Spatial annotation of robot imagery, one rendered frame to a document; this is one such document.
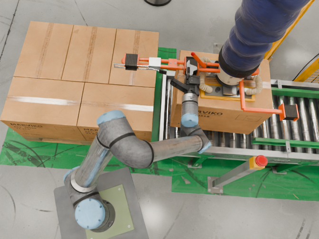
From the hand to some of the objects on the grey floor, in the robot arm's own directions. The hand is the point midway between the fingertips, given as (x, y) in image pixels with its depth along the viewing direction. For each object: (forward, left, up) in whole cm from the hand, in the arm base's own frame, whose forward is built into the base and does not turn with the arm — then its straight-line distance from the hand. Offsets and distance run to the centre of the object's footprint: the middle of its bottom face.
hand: (186, 65), depth 151 cm
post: (-57, -24, -125) cm, 139 cm away
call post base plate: (-57, -24, -125) cm, 139 cm away
